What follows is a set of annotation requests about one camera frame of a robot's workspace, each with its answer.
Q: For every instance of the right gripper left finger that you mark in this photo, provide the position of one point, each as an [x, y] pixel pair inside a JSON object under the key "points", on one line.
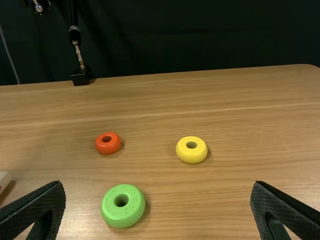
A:
{"points": [[37, 200]]}

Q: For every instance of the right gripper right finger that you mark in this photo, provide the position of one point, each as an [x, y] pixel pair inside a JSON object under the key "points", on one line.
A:
{"points": [[265, 205]]}

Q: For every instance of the wooden peg base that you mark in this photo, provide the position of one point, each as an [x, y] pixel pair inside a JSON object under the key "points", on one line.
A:
{"points": [[3, 178]]}

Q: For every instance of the black clamp stand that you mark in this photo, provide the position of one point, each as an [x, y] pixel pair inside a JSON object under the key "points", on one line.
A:
{"points": [[80, 78]]}

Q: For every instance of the black mounting knob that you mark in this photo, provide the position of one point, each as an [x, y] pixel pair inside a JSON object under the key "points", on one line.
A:
{"points": [[40, 8]]}

